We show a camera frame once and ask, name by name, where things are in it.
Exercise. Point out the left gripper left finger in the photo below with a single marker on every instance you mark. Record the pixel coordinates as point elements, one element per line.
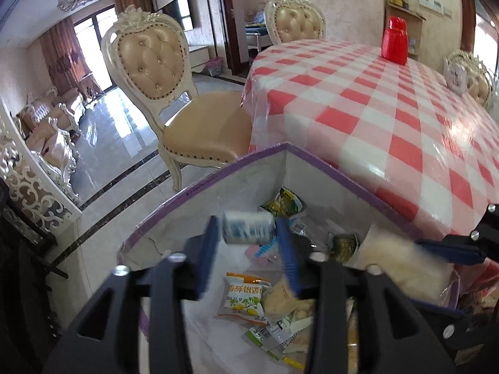
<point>104,337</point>

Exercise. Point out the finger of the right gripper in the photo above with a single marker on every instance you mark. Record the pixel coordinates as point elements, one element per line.
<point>481,243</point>

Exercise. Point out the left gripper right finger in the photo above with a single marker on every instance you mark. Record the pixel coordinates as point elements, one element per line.
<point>393,336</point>

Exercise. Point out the clear bag yellow cake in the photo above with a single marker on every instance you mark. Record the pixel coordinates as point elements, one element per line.
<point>279,301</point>

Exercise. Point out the green peas snack packet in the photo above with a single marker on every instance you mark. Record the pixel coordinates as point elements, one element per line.
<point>285,204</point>

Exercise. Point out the small blue white candy packet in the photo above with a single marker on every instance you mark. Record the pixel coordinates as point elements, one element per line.
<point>247,228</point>

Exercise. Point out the clear bag yellow pastry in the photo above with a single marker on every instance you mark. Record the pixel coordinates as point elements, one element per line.
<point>418,273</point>

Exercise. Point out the silver black snack packet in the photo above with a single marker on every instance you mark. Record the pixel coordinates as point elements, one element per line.
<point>342,246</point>

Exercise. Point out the orange white snack packet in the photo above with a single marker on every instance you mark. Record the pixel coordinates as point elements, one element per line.
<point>243,298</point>

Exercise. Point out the purple rimmed storage box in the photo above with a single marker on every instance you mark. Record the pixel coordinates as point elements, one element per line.
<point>219,345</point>

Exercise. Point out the red checkered tablecloth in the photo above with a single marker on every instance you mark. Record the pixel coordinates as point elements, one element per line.
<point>396,130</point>

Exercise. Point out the beige tufted chair far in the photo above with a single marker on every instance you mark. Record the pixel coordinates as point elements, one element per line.
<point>480,83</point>

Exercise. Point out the beige tufted chair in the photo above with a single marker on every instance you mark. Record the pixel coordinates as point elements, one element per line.
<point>294,20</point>
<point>147,56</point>
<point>480,83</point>

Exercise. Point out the white lattice divider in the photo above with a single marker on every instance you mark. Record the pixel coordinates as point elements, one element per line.
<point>34,185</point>

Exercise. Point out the beige tufted chair near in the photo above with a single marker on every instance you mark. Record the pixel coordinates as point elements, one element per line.
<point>147,56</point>

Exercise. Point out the white carved sofa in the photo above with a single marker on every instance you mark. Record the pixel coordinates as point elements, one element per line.
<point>49,122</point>

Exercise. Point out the red thermos jug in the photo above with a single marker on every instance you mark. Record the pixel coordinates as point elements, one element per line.
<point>395,41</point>

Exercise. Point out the beige tufted chair middle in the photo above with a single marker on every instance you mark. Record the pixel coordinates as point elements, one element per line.
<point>294,20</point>

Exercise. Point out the wall mounted television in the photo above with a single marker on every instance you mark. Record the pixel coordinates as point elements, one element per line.
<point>181,12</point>

